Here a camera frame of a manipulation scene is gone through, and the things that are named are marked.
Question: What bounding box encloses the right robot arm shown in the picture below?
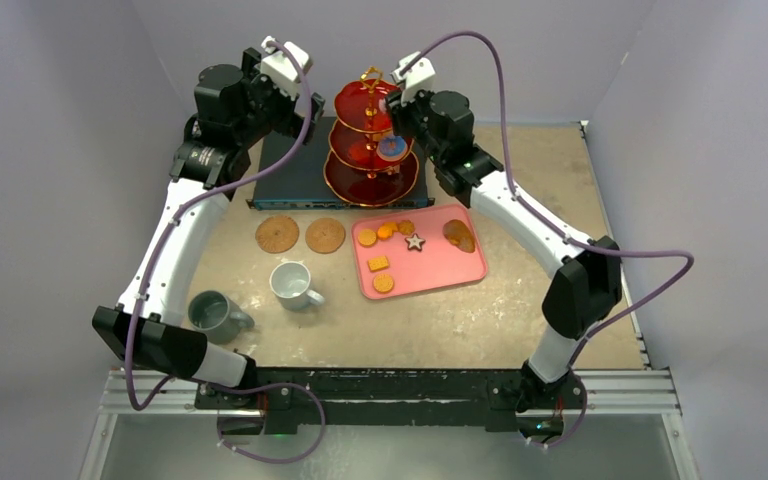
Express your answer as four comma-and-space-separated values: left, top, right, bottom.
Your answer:
384, 90, 622, 407

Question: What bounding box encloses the round biscuit tray corner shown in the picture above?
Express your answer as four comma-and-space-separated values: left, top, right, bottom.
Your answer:
372, 273, 395, 294

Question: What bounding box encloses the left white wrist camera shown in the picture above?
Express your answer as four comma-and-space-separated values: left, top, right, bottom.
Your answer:
259, 36, 313, 100

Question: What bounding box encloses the white iced star cookie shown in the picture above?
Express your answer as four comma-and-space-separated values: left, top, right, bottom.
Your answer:
405, 233, 426, 252

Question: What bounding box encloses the woven rattan coaster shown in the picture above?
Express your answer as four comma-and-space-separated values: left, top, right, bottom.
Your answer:
305, 217, 346, 254
255, 215, 299, 254

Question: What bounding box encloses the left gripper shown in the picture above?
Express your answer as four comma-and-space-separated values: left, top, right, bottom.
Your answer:
233, 50, 322, 148

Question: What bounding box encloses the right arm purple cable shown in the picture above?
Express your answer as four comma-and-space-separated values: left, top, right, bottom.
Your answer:
393, 29, 695, 450

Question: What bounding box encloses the square yellow biscuit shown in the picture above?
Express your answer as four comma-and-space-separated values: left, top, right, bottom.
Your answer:
367, 255, 390, 272

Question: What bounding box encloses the white ceramic mug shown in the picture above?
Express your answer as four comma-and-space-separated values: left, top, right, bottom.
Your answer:
269, 261, 326, 311

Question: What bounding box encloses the left woven rattan coaster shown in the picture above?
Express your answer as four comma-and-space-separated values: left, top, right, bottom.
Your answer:
255, 215, 299, 254

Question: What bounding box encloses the swirl butter cookie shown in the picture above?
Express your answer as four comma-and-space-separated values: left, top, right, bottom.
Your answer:
397, 220, 416, 237

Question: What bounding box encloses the right woven rattan coaster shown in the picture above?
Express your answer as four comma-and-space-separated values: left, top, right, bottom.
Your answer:
305, 217, 346, 254

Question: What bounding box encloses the red three-tier cake stand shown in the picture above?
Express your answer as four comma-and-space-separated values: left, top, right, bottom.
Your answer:
328, 67, 417, 208

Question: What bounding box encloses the grey ceramic mug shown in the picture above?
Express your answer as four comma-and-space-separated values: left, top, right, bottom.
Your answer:
188, 290, 255, 345

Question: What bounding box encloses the orange fish shaped cake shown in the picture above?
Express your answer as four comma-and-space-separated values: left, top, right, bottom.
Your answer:
376, 221, 399, 240

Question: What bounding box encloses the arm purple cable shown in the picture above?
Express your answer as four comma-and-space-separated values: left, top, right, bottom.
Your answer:
393, 29, 695, 450
124, 38, 326, 464

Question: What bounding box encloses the round biscuit near fish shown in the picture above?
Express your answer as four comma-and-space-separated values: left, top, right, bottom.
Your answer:
357, 229, 378, 248

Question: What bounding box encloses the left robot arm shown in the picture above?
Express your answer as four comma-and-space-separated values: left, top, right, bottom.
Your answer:
92, 37, 323, 409

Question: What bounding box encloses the blue frosted donut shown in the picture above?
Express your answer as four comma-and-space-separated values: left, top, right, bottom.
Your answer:
376, 135, 408, 163

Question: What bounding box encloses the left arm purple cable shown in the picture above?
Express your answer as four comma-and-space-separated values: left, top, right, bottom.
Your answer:
124, 38, 326, 464

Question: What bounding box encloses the pink serving tray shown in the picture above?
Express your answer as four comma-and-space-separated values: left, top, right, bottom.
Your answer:
350, 204, 488, 300

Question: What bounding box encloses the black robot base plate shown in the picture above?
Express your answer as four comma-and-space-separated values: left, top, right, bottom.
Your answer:
195, 367, 586, 434

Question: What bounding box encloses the dark network switch box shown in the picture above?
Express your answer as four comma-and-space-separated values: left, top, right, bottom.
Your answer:
246, 116, 435, 211

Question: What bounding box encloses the aluminium frame rail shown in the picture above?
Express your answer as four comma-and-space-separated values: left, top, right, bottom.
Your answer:
99, 368, 682, 417

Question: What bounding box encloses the brown baked bread piece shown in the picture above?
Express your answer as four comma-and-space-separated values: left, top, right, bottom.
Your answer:
443, 219, 476, 253

